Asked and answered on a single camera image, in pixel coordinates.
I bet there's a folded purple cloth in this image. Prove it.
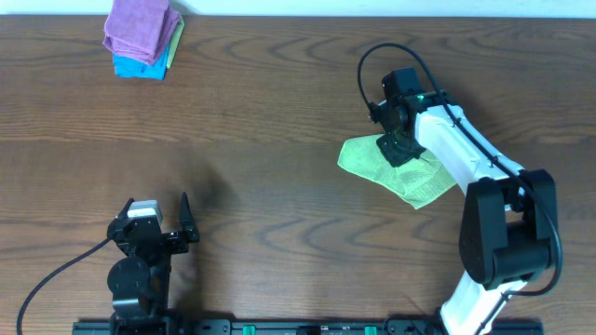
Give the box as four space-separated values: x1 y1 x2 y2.
103 0 181 65

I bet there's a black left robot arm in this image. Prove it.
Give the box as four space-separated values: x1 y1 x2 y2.
107 194 199 334

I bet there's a green microfiber cloth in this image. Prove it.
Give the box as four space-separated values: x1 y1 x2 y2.
337 135 456 209

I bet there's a folded blue cloth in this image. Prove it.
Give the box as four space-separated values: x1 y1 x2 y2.
113 47 169 80

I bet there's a folded yellow-green cloth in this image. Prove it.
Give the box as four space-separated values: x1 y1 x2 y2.
167 17 185 69

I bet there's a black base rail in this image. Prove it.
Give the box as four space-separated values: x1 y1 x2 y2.
72 317 545 335

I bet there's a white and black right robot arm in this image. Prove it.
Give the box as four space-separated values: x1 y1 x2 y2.
369 67 561 334

